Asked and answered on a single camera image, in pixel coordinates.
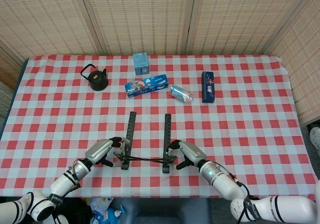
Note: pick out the light blue plastic package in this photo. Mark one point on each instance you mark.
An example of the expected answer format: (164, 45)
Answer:
(100, 204)

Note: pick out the red white checkered tablecloth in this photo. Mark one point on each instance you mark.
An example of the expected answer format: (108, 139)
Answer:
(62, 124)

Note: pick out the dark blue rectangular box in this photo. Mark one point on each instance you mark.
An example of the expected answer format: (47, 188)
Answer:
(208, 87)

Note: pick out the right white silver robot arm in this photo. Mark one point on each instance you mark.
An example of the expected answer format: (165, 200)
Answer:
(225, 181)

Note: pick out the blue Oreo cookie box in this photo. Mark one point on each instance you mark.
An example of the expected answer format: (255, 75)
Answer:
(146, 85)

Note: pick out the light blue cube box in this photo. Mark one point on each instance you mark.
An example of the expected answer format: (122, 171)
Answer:
(141, 62)

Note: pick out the clear bottle with blue label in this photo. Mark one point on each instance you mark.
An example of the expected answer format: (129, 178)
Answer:
(178, 92)

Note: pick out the black cast iron teapot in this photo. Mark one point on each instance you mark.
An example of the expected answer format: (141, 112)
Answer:
(98, 82)

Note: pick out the bamboo folding screen panel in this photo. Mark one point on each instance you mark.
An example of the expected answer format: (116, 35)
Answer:
(45, 16)
(240, 16)
(7, 64)
(302, 66)
(140, 16)

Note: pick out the black folding laptop stand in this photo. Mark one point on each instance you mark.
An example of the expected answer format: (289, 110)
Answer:
(131, 126)

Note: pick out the black bag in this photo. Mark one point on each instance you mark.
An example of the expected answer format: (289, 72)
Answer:
(77, 210)

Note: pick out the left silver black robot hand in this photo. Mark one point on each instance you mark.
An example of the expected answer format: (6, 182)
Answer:
(98, 151)

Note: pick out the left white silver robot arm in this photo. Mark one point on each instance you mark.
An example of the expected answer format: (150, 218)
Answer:
(62, 184)

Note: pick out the blue cartoon bottle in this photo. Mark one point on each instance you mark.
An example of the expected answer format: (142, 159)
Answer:
(105, 217)

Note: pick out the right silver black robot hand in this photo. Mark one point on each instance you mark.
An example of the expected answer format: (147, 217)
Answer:
(192, 154)

